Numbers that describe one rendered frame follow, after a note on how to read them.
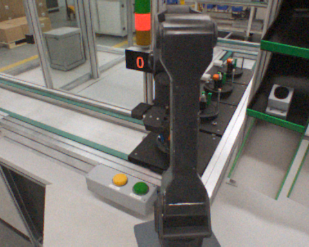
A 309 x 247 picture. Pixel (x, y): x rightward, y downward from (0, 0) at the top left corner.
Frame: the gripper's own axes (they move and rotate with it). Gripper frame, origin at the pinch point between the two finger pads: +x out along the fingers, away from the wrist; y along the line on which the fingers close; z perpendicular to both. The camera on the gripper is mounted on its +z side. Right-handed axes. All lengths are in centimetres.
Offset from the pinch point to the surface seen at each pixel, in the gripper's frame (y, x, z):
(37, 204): -74, 71, 5
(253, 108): 21.3, -11.1, -5.2
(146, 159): -5.7, 11.8, 1.0
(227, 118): 10.7, 12.2, -35.9
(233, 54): -9, 17, -132
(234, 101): 10, 12, -51
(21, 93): -93, 17, -18
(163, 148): -2.6, 9.9, -4.4
